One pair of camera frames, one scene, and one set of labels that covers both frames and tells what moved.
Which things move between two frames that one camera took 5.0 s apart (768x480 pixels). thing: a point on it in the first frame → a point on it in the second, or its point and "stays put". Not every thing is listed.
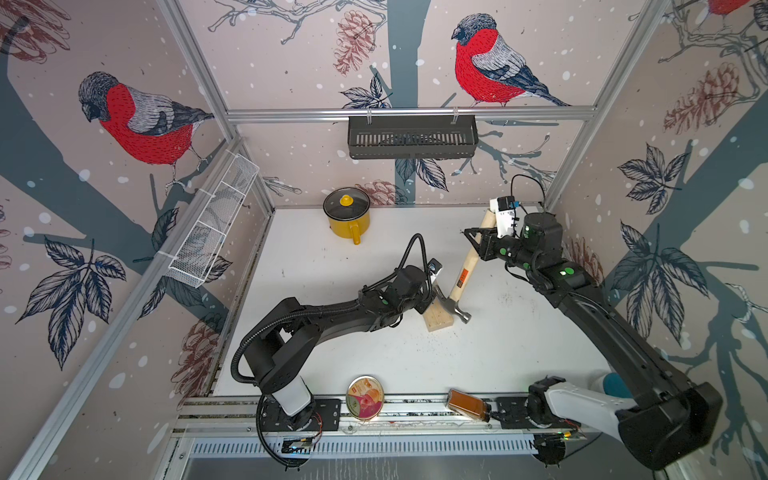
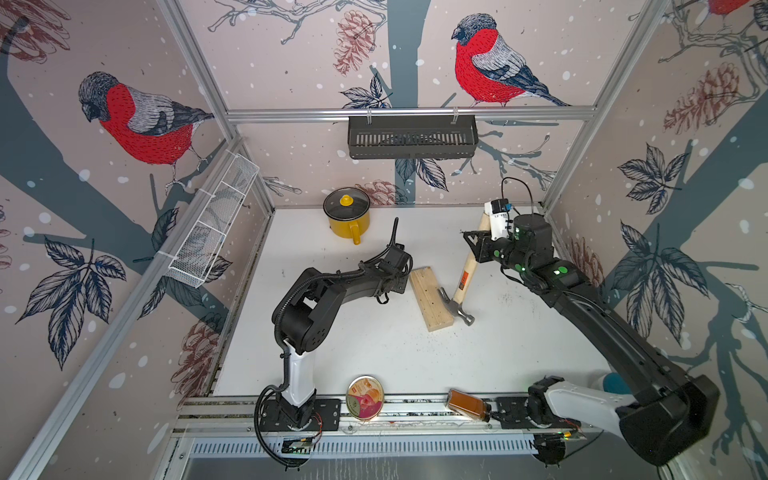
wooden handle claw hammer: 488,220 stays put
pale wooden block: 437,317 stays put
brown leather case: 468,405 stays put
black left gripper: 427,297 → 404,282
